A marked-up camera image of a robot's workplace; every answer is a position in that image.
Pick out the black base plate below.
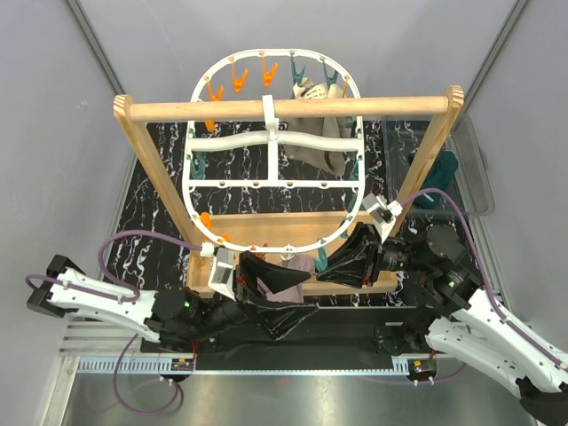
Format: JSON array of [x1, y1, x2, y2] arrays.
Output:
[[141, 306, 433, 369]]

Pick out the pink sock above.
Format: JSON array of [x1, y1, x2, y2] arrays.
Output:
[[256, 255, 315, 303]]

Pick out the wooden hanging rack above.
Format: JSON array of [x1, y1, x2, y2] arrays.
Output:
[[114, 85, 464, 254]]

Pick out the white round clip hanger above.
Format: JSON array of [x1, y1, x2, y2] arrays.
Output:
[[182, 49, 366, 255]]

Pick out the beige sock pair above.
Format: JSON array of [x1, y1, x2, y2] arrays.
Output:
[[283, 77, 351, 177]]

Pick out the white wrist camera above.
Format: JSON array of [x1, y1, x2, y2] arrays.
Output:
[[362, 193, 403, 243], [208, 247, 235, 300]]

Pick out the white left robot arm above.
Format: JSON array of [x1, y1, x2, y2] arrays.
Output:
[[26, 248, 318, 352]]

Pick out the clear plastic bin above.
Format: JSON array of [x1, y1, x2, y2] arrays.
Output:
[[382, 114, 495, 217]]

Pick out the dark green sock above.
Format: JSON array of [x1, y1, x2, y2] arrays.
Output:
[[413, 150, 459, 209]]

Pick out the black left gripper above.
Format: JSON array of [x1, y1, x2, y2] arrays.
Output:
[[189, 253, 318, 343]]

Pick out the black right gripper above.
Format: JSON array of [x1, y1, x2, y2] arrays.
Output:
[[314, 221, 431, 288]]

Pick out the slotted cable duct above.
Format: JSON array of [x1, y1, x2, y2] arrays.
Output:
[[77, 356, 436, 377]]

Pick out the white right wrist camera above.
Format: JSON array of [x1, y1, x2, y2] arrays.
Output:
[[362, 193, 403, 243]]

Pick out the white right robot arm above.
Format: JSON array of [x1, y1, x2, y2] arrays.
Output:
[[316, 222, 567, 425]]

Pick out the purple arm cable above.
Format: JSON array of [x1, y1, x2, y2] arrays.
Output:
[[24, 229, 214, 416], [398, 187, 568, 369]]

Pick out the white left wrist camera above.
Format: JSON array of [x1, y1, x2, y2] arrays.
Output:
[[208, 247, 235, 300]]

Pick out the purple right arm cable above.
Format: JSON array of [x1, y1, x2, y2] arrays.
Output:
[[398, 187, 568, 369]]

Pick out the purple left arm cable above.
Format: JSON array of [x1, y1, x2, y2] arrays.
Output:
[[24, 229, 214, 416]]

